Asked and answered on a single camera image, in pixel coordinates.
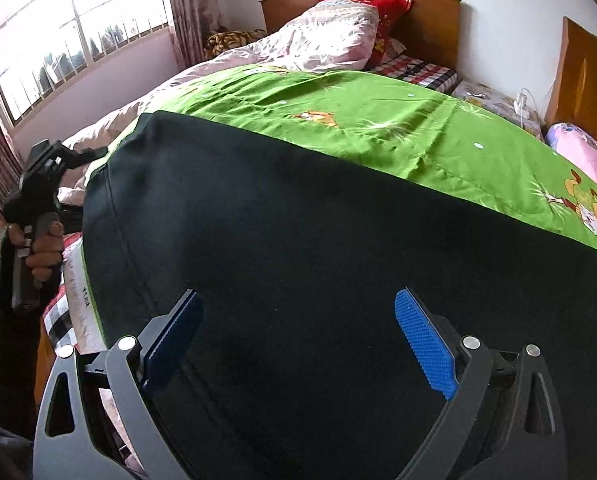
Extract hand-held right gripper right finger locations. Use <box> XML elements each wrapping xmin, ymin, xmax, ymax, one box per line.
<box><xmin>395</xmin><ymin>287</ymin><xmax>568</xmax><ymax>480</ymax></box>

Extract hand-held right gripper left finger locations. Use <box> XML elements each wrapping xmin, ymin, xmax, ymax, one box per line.
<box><xmin>31</xmin><ymin>289</ymin><xmax>204</xmax><ymax>480</ymax></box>

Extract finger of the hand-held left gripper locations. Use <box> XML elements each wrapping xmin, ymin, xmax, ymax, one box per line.
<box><xmin>62</xmin><ymin>146</ymin><xmax>108</xmax><ymax>171</ymax></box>

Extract black pants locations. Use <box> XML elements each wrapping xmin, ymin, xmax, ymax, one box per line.
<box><xmin>81</xmin><ymin>110</ymin><xmax>597</xmax><ymax>480</ymax></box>

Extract person's left forearm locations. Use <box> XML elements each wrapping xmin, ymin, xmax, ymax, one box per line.
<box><xmin>0</xmin><ymin>230</ymin><xmax>66</xmax><ymax>441</ymax></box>

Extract person's left hand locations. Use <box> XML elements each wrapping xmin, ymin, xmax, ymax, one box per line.
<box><xmin>7</xmin><ymin>220</ymin><xmax>64</xmax><ymax>281</ymax></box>

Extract barred window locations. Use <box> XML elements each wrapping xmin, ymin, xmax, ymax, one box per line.
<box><xmin>0</xmin><ymin>0</ymin><xmax>174</xmax><ymax>128</ymax></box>

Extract tiger print blanket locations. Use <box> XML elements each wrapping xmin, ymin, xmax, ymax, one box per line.
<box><xmin>203</xmin><ymin>28</ymin><xmax>268</xmax><ymax>61</ymax></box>

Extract pink floral bed sheet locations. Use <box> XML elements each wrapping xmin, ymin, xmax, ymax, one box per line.
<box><xmin>546</xmin><ymin>122</ymin><xmax>597</xmax><ymax>186</ymax></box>

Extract green printed blanket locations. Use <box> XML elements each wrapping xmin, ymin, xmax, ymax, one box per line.
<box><xmin>78</xmin><ymin>66</ymin><xmax>597</xmax><ymax>356</ymax></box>

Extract floral cloth nightstand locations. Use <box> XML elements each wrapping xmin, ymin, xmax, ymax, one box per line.
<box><xmin>451</xmin><ymin>80</ymin><xmax>547</xmax><ymax>136</ymax></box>

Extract pale pink quilt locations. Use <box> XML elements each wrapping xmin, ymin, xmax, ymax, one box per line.
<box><xmin>58</xmin><ymin>2</ymin><xmax>382</xmax><ymax>206</ymax></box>

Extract padded wooden headboard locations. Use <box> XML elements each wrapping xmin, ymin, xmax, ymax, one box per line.
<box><xmin>543</xmin><ymin>16</ymin><xmax>597</xmax><ymax>133</ymax></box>

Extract plain wooden headboard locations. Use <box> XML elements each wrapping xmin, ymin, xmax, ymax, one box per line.
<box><xmin>259</xmin><ymin>0</ymin><xmax>462</xmax><ymax>71</ymax></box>

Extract red printed pillow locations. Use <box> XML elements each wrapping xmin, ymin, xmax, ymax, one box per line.
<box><xmin>316</xmin><ymin>0</ymin><xmax>414</xmax><ymax>68</ymax></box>

